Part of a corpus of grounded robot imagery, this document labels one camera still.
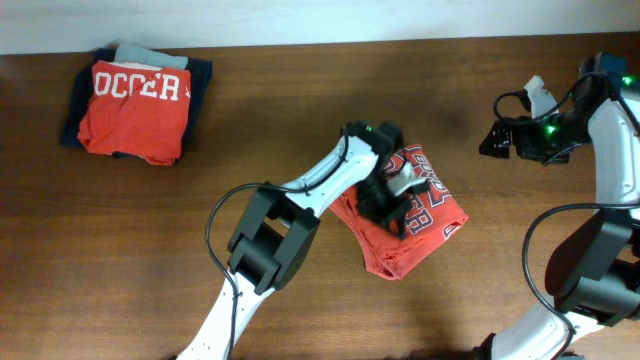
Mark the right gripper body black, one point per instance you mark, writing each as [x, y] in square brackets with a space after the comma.
[549, 141]

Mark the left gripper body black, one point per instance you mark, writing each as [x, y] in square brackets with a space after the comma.
[380, 201]

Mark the salmon red t-shirt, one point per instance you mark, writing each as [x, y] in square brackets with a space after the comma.
[432, 218]

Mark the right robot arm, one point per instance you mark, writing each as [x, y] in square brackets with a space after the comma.
[587, 286]

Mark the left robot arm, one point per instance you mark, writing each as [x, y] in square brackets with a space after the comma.
[275, 232]

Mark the folded navy blue garment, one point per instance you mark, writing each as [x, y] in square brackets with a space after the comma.
[201, 73]

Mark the folded grey garment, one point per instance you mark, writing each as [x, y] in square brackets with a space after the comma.
[131, 53]

